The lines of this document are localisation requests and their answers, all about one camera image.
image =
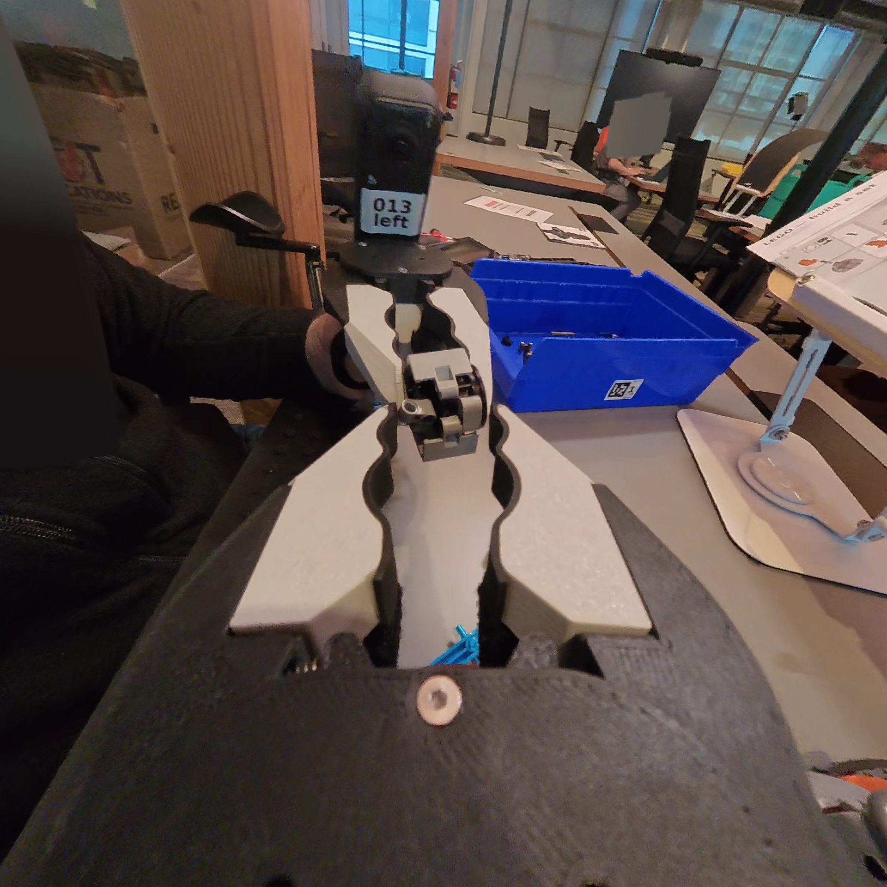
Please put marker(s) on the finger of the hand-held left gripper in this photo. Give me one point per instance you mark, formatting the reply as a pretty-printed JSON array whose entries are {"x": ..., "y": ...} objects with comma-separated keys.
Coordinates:
[
  {"x": 367, "y": 332},
  {"x": 468, "y": 326}
]

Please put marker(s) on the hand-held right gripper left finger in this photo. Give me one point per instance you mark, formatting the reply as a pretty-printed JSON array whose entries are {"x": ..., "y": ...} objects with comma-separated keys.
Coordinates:
[{"x": 312, "y": 554}]

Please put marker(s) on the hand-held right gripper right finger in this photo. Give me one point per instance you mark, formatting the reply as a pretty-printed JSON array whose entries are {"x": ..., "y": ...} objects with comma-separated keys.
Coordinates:
[{"x": 575, "y": 554}]

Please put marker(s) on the grey black wheel Lego assembly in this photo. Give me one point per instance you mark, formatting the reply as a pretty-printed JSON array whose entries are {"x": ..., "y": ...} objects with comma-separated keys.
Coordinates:
[{"x": 443, "y": 360}]

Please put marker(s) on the black wheel hub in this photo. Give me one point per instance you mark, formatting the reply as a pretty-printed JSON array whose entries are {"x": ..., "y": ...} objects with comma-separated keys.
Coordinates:
[{"x": 475, "y": 386}]

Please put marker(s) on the person's left hand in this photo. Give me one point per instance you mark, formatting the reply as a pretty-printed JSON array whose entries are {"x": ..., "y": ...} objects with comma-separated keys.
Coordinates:
[{"x": 322, "y": 357}]

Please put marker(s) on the black monitor screen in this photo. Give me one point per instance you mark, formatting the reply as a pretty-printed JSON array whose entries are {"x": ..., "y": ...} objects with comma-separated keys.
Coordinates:
[
  {"x": 336, "y": 111},
  {"x": 693, "y": 97}
]

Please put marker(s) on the red fire extinguisher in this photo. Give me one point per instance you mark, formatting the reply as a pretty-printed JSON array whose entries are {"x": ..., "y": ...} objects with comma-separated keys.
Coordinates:
[{"x": 454, "y": 90}]

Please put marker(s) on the grey office desk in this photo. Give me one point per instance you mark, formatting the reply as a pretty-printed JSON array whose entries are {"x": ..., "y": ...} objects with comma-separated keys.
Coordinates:
[{"x": 513, "y": 163}]

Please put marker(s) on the printed paper sheet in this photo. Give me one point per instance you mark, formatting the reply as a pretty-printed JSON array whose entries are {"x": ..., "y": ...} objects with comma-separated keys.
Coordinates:
[
  {"x": 506, "y": 208},
  {"x": 568, "y": 234}
]

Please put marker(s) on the black office chair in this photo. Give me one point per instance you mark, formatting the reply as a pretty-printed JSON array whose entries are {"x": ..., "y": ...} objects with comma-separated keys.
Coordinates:
[
  {"x": 585, "y": 145},
  {"x": 537, "y": 125},
  {"x": 682, "y": 194}
]

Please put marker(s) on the light blue plastic tool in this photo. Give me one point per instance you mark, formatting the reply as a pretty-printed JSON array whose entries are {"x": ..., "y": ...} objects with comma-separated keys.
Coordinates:
[{"x": 457, "y": 651}]

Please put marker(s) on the blue plastic bin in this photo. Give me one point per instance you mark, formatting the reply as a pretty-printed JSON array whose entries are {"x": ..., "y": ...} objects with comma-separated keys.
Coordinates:
[{"x": 623, "y": 360}]

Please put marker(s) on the black chair armrest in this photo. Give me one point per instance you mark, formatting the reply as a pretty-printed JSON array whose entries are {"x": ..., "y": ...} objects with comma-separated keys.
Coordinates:
[{"x": 242, "y": 211}]

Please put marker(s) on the cardboard box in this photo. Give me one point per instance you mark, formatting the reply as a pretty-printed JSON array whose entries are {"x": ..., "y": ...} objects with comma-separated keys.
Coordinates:
[{"x": 131, "y": 173}]

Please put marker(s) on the round wooden board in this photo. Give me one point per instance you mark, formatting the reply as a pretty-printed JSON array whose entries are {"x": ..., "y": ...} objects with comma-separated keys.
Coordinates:
[{"x": 783, "y": 284}]

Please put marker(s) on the grey orange toy robot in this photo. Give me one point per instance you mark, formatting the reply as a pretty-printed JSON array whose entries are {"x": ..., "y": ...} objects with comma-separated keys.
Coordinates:
[{"x": 859, "y": 783}]

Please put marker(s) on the black metal pole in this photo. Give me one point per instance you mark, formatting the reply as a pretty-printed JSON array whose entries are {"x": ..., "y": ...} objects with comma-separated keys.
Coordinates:
[{"x": 831, "y": 159}]

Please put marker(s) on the wooden post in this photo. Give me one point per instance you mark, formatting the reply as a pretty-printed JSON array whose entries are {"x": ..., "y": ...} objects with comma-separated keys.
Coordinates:
[{"x": 229, "y": 104}]

